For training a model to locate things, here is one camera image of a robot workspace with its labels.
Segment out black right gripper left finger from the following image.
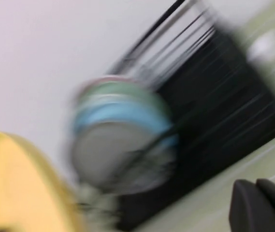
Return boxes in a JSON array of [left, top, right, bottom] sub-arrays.
[[229, 180, 275, 232]]

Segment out yellow plate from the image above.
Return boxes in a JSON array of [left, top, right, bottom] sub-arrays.
[[0, 130, 85, 232]]

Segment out grey plate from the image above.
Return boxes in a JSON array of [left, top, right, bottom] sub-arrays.
[[71, 120, 176, 194]]

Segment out blue plate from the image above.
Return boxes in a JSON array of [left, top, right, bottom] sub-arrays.
[[73, 102, 179, 150]]

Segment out green plate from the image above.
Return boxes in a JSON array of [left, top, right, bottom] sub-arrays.
[[79, 82, 169, 116]]

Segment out pale mint plate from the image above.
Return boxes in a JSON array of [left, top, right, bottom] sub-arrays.
[[74, 94, 152, 114]]

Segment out pink plate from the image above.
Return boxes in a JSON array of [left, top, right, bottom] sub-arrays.
[[76, 74, 138, 97]]

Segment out small white block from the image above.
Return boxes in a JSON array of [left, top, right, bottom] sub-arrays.
[[247, 31, 275, 61]]

